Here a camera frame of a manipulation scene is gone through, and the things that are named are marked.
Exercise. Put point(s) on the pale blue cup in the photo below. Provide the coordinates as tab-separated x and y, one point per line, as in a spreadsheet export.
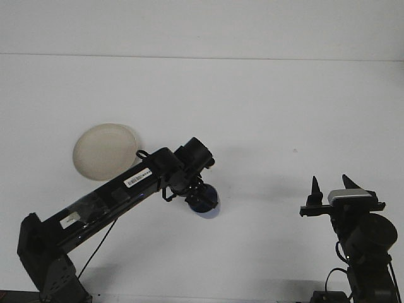
210	214

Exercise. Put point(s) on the pale round plate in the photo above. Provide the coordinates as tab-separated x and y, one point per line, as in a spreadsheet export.
101	148

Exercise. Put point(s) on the pale grey camera box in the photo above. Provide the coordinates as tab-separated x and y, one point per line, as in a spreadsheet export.
352	197

